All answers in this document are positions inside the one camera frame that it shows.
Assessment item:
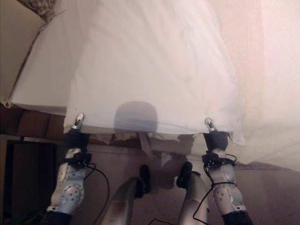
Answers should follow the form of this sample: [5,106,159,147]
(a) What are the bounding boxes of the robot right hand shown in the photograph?
[202,117,230,152]

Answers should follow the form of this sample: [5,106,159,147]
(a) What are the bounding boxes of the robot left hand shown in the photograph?
[63,113,90,151]

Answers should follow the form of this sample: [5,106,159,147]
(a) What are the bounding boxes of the white bed sheet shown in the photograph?
[63,0,248,147]

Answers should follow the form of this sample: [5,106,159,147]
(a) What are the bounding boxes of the pale bed cover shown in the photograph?
[217,0,300,170]

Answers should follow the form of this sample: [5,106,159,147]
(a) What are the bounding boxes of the dark robot right foot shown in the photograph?
[176,161,194,188]

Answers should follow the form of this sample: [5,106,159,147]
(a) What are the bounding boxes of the dark robot foot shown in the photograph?
[176,161,194,188]
[139,164,151,194]

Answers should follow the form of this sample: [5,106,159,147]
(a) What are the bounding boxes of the dark wooden bedside cabinet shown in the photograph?
[4,138,60,213]

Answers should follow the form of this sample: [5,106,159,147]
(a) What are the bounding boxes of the silver robot right leg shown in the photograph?
[176,170,210,225]

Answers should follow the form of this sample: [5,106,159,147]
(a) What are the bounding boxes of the silver robot leg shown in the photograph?
[105,177,150,225]
[176,170,210,225]

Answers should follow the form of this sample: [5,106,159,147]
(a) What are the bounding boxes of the white mattress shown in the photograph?
[10,21,79,116]

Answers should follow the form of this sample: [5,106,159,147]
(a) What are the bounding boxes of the dark robot left foot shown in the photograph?
[139,164,151,194]

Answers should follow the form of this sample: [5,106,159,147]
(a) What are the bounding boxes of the silver robot left leg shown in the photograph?
[105,177,150,225]

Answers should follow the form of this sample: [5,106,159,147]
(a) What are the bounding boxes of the patterned grey pillow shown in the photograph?
[16,0,67,24]

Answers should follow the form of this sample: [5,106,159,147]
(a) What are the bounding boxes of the brown wooden bed frame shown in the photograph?
[0,102,68,142]

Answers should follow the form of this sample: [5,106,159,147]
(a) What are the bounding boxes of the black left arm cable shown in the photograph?
[77,161,111,213]

